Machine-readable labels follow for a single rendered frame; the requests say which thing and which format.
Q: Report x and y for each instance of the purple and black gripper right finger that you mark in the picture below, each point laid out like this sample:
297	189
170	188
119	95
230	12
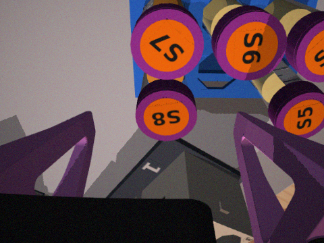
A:
303	160

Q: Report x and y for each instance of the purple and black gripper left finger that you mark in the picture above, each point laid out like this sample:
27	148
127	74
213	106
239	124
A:
23	160

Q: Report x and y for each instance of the blue tube rack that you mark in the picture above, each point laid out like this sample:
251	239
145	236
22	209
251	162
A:
208	68

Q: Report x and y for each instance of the white button box with label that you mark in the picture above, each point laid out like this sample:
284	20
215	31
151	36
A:
39	193

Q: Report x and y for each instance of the grey flat mat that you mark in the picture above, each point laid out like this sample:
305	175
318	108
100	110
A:
60	58

